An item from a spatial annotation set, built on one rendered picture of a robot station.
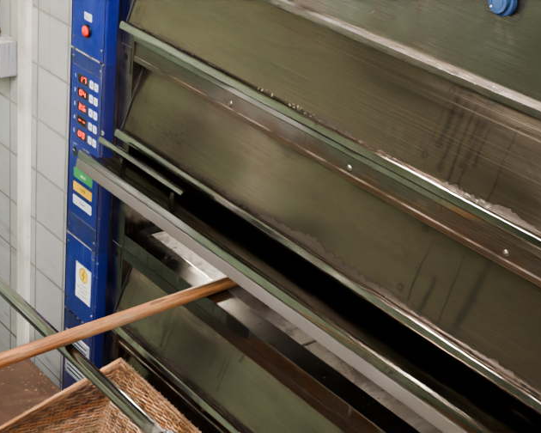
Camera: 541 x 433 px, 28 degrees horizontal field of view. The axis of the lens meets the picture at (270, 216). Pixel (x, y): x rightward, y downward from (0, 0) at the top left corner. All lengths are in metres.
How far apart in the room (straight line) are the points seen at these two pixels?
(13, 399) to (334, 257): 1.35
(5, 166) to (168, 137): 0.88
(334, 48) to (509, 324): 0.60
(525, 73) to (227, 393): 1.12
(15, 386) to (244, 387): 0.93
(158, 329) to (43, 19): 0.85
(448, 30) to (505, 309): 0.47
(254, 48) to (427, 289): 0.60
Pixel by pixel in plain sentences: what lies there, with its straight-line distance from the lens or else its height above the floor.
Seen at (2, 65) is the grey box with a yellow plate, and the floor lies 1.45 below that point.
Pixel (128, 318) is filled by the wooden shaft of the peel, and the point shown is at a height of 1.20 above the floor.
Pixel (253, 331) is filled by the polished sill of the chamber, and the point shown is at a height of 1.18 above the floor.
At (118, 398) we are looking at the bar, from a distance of 2.14.
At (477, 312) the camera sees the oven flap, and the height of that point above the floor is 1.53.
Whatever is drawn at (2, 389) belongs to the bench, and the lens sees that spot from 3.17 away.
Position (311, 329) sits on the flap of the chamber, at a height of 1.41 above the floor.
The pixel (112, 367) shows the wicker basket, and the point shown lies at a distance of 2.81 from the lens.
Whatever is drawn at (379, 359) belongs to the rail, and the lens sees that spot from 1.85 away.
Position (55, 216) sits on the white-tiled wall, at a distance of 3.00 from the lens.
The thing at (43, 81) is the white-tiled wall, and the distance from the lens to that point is 2.91.
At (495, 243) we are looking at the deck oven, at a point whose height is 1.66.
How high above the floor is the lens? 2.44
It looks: 26 degrees down
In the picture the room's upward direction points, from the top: 7 degrees clockwise
